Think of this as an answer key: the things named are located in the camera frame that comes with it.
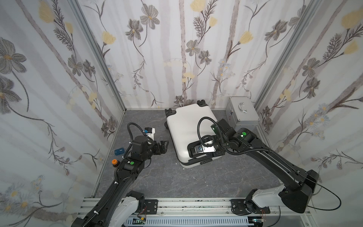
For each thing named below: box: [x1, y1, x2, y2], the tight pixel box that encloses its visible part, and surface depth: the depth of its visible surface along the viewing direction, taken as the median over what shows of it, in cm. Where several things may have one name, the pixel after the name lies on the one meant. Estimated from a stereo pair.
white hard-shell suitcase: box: [164, 99, 223, 169], surface depth 86 cm
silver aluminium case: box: [225, 96, 261, 131], surface depth 101 cm
